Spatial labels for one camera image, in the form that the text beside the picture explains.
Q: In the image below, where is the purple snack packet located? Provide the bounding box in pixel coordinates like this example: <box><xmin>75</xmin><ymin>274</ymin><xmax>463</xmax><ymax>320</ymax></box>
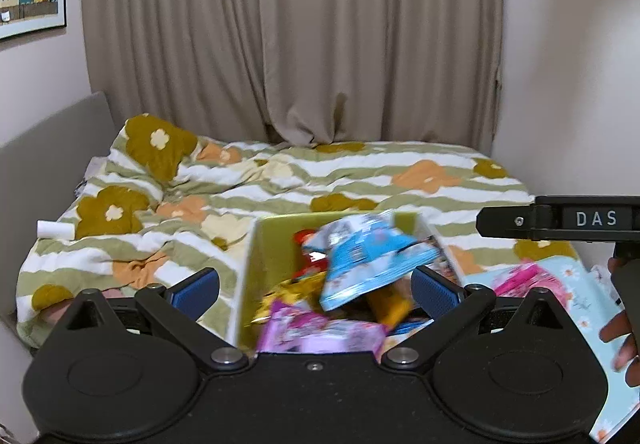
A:
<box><xmin>257</xmin><ymin>301</ymin><xmax>388</xmax><ymax>355</ymax></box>

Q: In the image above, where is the light blue daisy cloth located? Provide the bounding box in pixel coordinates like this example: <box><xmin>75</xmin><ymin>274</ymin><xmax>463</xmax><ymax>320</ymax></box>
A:
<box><xmin>457</xmin><ymin>254</ymin><xmax>640</xmax><ymax>443</ymax></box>

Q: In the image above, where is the red snack bag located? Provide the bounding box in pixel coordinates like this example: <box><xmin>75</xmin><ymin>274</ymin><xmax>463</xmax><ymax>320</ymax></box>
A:
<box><xmin>292</xmin><ymin>230</ymin><xmax>331</xmax><ymax>281</ymax></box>

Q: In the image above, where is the gold yellow snack bag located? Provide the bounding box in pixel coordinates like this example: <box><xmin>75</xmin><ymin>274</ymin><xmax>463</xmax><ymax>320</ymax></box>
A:
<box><xmin>252</xmin><ymin>274</ymin><xmax>331</xmax><ymax>325</ymax></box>

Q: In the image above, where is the green cardboard box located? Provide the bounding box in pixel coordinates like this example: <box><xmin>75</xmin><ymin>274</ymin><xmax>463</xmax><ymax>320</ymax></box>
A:
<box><xmin>232</xmin><ymin>210</ymin><xmax>463</xmax><ymax>355</ymax></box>

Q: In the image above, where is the green striped floral blanket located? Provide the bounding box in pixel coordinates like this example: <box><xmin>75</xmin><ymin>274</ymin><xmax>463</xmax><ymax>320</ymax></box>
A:
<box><xmin>15</xmin><ymin>113</ymin><xmax>581</xmax><ymax>350</ymax></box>

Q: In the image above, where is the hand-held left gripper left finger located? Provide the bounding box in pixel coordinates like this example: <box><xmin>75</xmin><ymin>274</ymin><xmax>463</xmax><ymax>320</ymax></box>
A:
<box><xmin>64</xmin><ymin>268</ymin><xmax>249</xmax><ymax>373</ymax></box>

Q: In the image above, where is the grey bed headboard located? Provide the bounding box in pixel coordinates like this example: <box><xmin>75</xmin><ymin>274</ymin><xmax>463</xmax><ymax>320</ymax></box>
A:
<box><xmin>0</xmin><ymin>91</ymin><xmax>126</xmax><ymax>360</ymax></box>

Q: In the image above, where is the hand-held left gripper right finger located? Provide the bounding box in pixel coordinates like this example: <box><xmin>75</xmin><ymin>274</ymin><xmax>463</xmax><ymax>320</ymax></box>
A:
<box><xmin>381</xmin><ymin>266</ymin><xmax>568</xmax><ymax>373</ymax></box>

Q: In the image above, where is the cream orange snack packet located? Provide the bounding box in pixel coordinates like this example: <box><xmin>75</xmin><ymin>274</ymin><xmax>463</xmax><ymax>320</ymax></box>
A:
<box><xmin>367</xmin><ymin>286</ymin><xmax>414</xmax><ymax>327</ymax></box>

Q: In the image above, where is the white tube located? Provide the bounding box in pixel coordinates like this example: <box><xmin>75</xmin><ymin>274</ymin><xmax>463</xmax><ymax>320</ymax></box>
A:
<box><xmin>36</xmin><ymin>220</ymin><xmax>77</xmax><ymax>241</ymax></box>

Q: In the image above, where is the pink snack packet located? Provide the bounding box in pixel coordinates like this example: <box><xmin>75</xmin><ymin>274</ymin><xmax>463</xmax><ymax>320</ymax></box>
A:
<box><xmin>492</xmin><ymin>261</ymin><xmax>567</xmax><ymax>297</ymax></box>

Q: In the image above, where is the blue white snack packet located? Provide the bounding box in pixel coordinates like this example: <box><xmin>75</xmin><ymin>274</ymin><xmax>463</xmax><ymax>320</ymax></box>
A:
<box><xmin>302</xmin><ymin>213</ymin><xmax>441</xmax><ymax>312</ymax></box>

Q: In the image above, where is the beige curtain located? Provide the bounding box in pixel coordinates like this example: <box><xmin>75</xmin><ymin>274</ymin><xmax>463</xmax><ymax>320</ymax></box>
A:
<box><xmin>80</xmin><ymin>0</ymin><xmax>506</xmax><ymax>155</ymax></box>

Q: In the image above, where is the person's right hand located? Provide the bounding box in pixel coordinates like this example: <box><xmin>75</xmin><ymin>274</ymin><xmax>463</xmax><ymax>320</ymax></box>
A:
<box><xmin>599</xmin><ymin>256</ymin><xmax>640</xmax><ymax>375</ymax></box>

